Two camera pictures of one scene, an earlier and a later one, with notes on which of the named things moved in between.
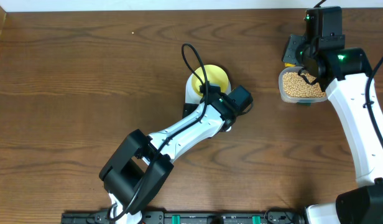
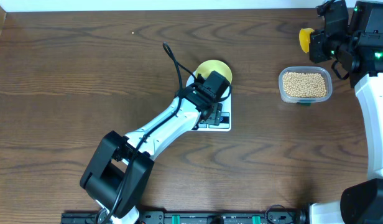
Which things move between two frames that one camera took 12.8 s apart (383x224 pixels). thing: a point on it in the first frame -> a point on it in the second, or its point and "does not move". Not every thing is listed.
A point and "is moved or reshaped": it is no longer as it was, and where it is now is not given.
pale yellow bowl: [215, 76] is moved or reshaped
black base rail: [106, 216] does not move
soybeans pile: [295, 85] does not move
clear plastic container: [293, 88] does not move
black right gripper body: [296, 51] -> [325, 48]
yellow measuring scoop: [288, 65] is moved or reshaped
